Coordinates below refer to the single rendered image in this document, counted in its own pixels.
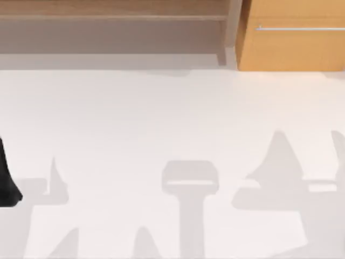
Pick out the open wooden shelf unit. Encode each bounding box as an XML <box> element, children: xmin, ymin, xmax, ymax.
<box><xmin>0</xmin><ymin>0</ymin><xmax>243</xmax><ymax>66</ymax></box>

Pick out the light wooden cupboard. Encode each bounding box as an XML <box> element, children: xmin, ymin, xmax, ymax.
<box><xmin>235</xmin><ymin>0</ymin><xmax>345</xmax><ymax>72</ymax></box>

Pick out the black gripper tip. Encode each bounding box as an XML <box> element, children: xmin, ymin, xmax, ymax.
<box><xmin>0</xmin><ymin>138</ymin><xmax>23</xmax><ymax>208</ymax></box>

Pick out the long metal handle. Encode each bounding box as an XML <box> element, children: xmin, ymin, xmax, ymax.
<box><xmin>255</xmin><ymin>24</ymin><xmax>345</xmax><ymax>32</ymax></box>

